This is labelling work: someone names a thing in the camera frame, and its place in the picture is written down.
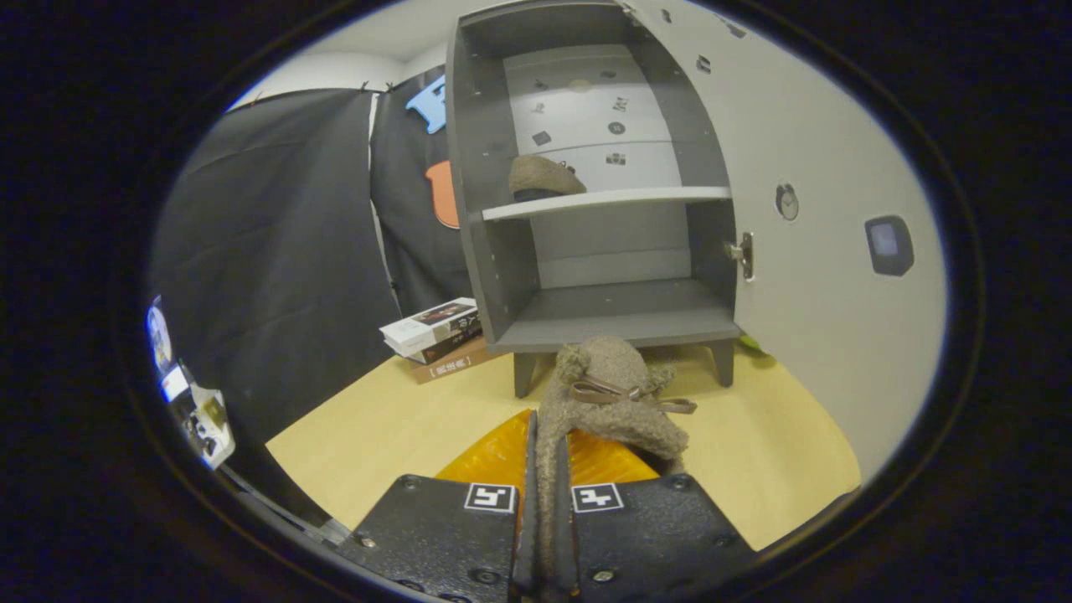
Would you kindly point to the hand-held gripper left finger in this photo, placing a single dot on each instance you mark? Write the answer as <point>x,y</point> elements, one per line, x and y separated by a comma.
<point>529,519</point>

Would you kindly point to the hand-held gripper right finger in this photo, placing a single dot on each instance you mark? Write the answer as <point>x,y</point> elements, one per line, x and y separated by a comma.
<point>562,536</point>

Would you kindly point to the brown fuzzy shoe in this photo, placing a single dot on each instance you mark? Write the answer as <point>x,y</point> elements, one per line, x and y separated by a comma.
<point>615,368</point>
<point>540,176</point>

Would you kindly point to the grey shoe cabinet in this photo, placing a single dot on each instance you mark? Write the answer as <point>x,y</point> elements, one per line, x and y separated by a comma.
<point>620,314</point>

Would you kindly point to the light grey shoe cabinet door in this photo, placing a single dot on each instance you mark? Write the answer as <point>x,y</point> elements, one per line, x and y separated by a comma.
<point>837,335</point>

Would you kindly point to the brown book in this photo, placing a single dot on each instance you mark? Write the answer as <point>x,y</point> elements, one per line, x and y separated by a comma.
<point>456,362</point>

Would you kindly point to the dark book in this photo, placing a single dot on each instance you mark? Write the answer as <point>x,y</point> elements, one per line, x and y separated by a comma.
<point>456,339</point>

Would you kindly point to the grey metal bar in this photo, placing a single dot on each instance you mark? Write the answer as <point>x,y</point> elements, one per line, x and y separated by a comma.
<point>293,507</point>

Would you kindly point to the green and pink plush toy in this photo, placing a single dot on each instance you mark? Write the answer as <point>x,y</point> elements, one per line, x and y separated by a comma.
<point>749,344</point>

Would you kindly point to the white tray with small items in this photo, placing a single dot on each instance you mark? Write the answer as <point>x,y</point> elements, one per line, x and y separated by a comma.
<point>205,423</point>

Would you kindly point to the black backdrop cloth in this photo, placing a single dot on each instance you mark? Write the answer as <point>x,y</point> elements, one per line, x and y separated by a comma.
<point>276,251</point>

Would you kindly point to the blue and white object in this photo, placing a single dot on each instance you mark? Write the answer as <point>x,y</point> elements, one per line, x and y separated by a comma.
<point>158,335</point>

